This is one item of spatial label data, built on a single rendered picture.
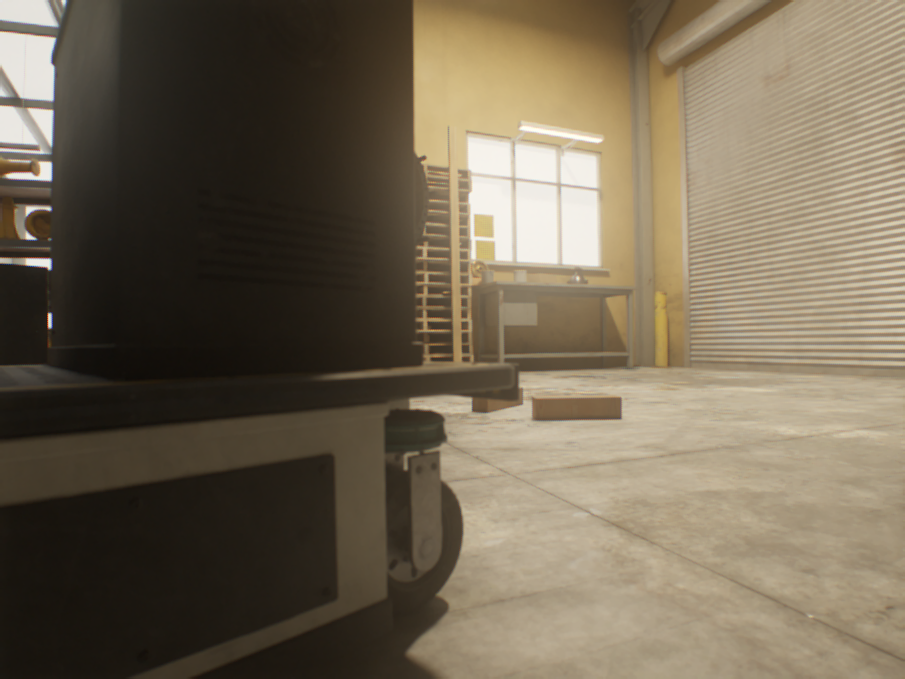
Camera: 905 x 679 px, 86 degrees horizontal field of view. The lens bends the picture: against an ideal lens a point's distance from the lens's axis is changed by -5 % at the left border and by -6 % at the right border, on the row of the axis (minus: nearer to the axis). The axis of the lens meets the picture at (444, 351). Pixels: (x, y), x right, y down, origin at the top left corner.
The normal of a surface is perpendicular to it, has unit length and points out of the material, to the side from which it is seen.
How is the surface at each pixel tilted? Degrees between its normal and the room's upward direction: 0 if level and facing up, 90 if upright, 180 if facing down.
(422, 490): 90
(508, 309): 90
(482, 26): 90
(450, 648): 0
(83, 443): 90
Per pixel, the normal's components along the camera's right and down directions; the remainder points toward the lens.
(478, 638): -0.01, -1.00
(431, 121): 0.36, 0.00
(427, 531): 0.69, 0.00
